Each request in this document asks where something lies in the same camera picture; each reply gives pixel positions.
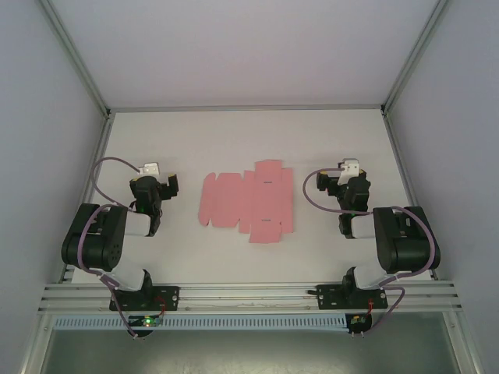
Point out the pink paper box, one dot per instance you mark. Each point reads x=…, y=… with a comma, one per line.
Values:
x=234, y=198

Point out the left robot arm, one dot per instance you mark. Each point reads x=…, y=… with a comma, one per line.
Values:
x=93, y=241

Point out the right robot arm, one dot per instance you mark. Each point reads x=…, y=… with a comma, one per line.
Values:
x=405, y=241

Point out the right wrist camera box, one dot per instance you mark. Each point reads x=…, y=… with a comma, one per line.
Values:
x=348, y=170

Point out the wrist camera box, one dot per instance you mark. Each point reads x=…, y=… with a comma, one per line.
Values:
x=348, y=170
x=150, y=168

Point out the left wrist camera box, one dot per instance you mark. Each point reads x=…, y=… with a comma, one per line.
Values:
x=150, y=168

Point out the aluminium back frame rail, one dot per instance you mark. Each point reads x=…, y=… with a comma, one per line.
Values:
x=249, y=107

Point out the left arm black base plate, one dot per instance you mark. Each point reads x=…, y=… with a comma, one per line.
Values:
x=167, y=297

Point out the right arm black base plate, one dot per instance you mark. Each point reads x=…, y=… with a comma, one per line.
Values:
x=329, y=298

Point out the aluminium frame post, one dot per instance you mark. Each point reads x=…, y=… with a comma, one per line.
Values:
x=80, y=62
x=414, y=58
x=37, y=346
x=464, y=346

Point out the aluminium mounting rail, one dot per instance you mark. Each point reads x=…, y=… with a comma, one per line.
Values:
x=249, y=298

